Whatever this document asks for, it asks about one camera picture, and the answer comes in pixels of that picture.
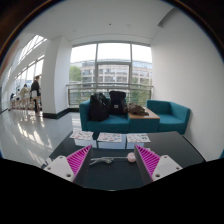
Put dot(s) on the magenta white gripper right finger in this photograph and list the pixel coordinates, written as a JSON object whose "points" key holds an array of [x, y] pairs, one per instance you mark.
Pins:
{"points": [[152, 166]]}

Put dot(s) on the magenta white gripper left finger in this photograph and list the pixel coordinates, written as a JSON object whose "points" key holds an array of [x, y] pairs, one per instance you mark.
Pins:
{"points": [[72, 167]]}

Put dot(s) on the pink round charger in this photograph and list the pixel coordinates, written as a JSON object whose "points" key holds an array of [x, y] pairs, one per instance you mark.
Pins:
{"points": [[131, 157]]}

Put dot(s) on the left printed paper sheet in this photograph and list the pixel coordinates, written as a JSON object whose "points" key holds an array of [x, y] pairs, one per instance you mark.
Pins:
{"points": [[81, 135]]}

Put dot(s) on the black glass coffee table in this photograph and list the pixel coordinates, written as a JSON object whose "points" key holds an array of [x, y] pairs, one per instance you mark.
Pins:
{"points": [[122, 164]]}

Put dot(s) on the right printed paper sheet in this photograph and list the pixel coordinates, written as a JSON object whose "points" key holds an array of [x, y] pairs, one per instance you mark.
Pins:
{"points": [[138, 138]]}

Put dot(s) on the wooden top side table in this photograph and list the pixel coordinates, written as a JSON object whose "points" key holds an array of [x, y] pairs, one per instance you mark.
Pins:
{"points": [[144, 124]]}

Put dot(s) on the teal armchair right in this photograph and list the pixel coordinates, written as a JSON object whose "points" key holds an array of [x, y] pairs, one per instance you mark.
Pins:
{"points": [[173, 116]]}

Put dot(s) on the teal sofa left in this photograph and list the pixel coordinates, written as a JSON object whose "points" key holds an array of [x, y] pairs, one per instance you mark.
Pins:
{"points": [[113, 124]]}

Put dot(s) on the brown bag on table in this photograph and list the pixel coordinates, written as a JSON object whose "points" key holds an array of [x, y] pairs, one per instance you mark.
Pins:
{"points": [[136, 109]]}

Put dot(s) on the black backpack left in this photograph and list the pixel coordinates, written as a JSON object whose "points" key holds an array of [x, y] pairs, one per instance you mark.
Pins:
{"points": [[98, 107]]}

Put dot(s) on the black backpack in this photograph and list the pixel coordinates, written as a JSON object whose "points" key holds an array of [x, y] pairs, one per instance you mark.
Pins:
{"points": [[117, 102], [98, 107]]}

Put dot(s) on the metal window railing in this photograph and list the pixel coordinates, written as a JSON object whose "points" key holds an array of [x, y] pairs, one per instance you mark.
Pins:
{"points": [[79, 92]]}

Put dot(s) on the black backpack right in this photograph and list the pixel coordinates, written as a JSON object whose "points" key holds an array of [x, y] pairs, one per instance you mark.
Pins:
{"points": [[117, 102]]}

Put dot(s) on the standing person dark clothes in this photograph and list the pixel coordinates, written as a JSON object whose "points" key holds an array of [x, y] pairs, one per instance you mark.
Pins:
{"points": [[35, 92]]}

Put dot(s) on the seated person light clothes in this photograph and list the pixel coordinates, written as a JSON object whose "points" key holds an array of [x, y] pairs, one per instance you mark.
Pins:
{"points": [[24, 96]]}

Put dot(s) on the grey charger cable plug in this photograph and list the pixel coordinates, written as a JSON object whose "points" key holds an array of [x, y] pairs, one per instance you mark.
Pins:
{"points": [[107, 160]]}

